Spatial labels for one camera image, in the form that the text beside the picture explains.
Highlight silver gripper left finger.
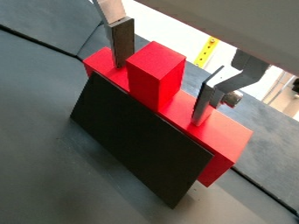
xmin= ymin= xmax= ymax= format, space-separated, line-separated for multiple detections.
xmin=90 ymin=0 xmax=134 ymax=68

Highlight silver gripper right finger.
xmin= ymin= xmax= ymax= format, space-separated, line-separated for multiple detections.
xmin=190 ymin=49 xmax=269 ymax=126

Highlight red E-shaped block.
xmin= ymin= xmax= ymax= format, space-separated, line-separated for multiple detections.
xmin=82 ymin=41 xmax=252 ymax=186

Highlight yellow perforated metal bar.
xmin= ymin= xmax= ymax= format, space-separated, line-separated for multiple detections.
xmin=193 ymin=37 xmax=218 ymax=68

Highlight black U-shaped holder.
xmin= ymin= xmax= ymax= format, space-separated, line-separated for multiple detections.
xmin=70 ymin=73 xmax=212 ymax=207

